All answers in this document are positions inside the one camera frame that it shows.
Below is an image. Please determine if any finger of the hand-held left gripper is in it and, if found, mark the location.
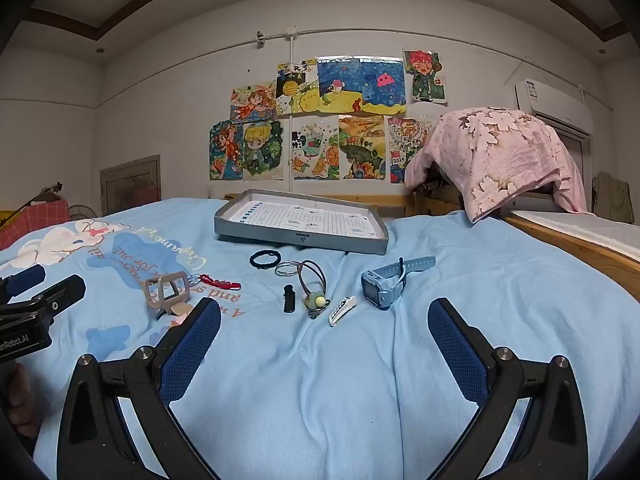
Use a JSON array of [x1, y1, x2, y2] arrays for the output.
[[0, 265, 47, 303], [37, 275, 87, 317]]

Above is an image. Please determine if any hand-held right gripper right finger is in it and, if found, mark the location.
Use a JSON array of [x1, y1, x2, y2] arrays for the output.
[[426, 297, 590, 480]]

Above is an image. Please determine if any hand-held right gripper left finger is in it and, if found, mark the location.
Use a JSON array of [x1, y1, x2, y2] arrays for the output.
[[56, 297, 222, 480]]

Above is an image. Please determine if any beige square buckle keychain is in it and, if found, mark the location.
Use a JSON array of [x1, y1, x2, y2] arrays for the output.
[[144, 271, 193, 318]]

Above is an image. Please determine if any red string bracelet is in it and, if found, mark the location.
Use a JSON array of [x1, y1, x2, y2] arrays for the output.
[[189, 273, 242, 291]]

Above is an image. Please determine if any white hair clip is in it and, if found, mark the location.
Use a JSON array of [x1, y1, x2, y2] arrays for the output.
[[328, 296, 357, 327]]

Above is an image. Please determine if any brown hair tie green bead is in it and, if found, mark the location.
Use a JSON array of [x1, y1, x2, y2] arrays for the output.
[[295, 260, 331, 321]]

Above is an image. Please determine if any grey cardboard tray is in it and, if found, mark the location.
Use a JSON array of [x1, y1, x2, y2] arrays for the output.
[[214, 189, 390, 256]]

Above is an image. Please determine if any person's left hand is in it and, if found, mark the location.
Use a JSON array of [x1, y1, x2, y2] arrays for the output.
[[10, 363, 44, 439]]

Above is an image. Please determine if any red checked cloth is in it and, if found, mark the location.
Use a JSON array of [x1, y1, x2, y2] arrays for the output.
[[0, 200, 71, 251]]

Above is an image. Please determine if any blue smartwatch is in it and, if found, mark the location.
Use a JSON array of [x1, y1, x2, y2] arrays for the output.
[[361, 256, 437, 309]]

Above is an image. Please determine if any light blue printed bedsheet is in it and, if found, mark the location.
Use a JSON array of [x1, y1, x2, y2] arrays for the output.
[[0, 197, 640, 480]]

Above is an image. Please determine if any wooden headboard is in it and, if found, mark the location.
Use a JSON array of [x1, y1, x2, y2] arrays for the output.
[[224, 192, 416, 218]]

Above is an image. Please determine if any white mattress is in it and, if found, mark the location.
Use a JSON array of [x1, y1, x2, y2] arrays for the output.
[[510, 210, 640, 263]]

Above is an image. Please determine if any pink floral cloth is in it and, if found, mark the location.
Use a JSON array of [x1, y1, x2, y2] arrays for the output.
[[404, 106, 596, 223]]

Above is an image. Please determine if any orange-haired figure drawing poster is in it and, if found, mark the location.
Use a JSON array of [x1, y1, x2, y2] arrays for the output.
[[209, 120, 246, 181]]

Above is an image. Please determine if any red patterned drawing poster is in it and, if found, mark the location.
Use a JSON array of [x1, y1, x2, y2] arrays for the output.
[[387, 117, 433, 185]]

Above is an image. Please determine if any blond character drawing poster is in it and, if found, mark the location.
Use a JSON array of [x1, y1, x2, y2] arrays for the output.
[[242, 120, 285, 180]]

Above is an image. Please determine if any olive green clothing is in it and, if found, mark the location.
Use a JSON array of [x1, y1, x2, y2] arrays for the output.
[[592, 171, 635, 224]]

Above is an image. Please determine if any orange landscape drawing poster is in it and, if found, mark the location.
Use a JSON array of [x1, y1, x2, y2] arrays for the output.
[[338, 115, 387, 180]]

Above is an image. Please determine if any mermaid drawing poster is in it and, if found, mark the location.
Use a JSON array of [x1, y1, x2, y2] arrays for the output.
[[230, 82, 277, 122]]

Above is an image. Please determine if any white air conditioner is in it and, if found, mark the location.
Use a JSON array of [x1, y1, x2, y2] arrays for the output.
[[515, 78, 594, 136]]

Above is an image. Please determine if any red-haired character drawing poster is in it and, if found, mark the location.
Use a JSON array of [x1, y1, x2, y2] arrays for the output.
[[403, 49, 447, 105]]

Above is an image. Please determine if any yellow moon drawing poster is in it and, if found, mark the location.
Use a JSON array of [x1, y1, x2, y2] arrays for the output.
[[276, 59, 321, 116]]

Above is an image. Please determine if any blue sea drawing poster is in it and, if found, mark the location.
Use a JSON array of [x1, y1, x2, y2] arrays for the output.
[[316, 56, 407, 114]]

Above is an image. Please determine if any small wall door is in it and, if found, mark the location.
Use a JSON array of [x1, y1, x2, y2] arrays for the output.
[[100, 154, 162, 217]]

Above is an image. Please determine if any wooden bed frame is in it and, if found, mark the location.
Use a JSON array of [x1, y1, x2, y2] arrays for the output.
[[412, 180, 640, 303]]

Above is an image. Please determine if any white wall conduit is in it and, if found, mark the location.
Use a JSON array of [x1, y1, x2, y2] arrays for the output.
[[102, 25, 516, 121]]

